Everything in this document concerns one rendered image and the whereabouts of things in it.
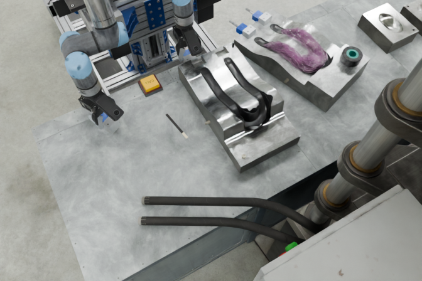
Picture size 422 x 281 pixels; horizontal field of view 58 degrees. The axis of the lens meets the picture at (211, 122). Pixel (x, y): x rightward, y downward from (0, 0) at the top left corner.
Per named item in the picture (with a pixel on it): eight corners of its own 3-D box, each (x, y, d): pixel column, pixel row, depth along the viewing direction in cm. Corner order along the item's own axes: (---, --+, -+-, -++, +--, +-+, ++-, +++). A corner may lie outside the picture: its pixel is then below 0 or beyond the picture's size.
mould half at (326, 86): (233, 47, 170) (234, 30, 160) (270, 17, 179) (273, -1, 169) (325, 112, 152) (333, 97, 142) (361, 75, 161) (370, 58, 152)
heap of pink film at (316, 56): (259, 48, 162) (261, 35, 155) (285, 26, 168) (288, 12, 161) (308, 81, 152) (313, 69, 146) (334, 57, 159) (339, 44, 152)
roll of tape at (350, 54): (358, 52, 153) (361, 46, 150) (361, 67, 149) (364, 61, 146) (338, 51, 154) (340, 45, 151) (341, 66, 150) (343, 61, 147)
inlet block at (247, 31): (226, 28, 172) (226, 19, 167) (233, 22, 174) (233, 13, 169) (247, 42, 167) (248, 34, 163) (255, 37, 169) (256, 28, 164)
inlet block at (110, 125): (87, 119, 151) (83, 111, 147) (95, 110, 154) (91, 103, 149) (112, 134, 148) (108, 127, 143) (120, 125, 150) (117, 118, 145)
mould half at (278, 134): (179, 78, 161) (176, 58, 150) (232, 55, 167) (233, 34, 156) (240, 174, 139) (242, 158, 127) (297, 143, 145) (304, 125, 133)
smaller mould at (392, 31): (357, 25, 176) (362, 14, 170) (381, 14, 179) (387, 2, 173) (386, 54, 167) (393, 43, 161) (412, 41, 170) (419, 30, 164)
